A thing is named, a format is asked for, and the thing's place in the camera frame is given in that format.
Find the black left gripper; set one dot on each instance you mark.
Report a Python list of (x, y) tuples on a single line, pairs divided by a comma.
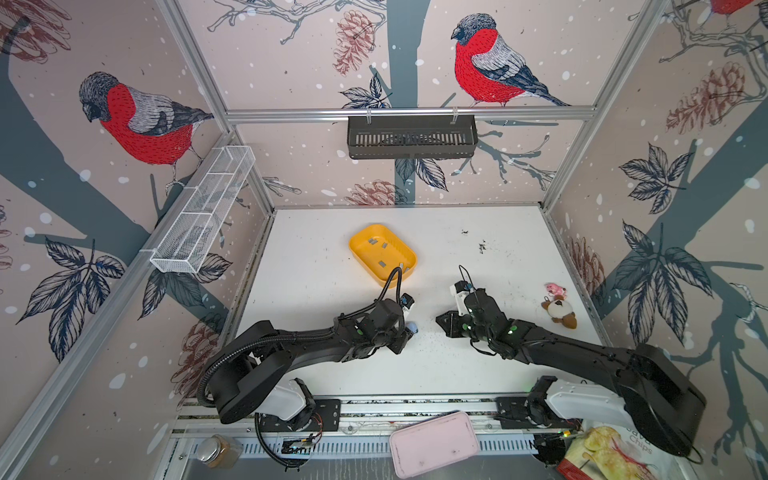
[(405, 336)]

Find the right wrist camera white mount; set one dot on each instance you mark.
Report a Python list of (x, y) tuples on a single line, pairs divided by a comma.
[(460, 291)]

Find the red cassava chips bag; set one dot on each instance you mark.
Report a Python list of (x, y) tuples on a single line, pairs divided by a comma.
[(612, 452)]

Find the glass spice jar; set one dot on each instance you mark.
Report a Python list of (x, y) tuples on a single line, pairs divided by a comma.
[(219, 452)]

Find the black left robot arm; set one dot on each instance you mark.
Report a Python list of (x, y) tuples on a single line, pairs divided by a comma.
[(251, 373)]

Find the yellow plastic tray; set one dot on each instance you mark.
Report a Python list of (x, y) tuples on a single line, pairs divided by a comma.
[(369, 256)]

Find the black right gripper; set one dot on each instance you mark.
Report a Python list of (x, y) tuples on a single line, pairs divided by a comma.
[(449, 323)]

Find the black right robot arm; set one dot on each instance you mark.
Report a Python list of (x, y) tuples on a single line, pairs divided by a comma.
[(665, 407)]

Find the white mesh wall shelf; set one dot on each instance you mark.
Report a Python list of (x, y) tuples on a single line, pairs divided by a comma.
[(193, 232)]

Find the pink plastic lid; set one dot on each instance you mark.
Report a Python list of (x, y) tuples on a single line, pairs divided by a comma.
[(433, 444)]

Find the black hanging wire basket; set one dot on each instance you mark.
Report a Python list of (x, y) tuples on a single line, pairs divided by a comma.
[(412, 137)]

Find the brown plush toy keychain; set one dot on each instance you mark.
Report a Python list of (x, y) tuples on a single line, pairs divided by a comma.
[(558, 308)]

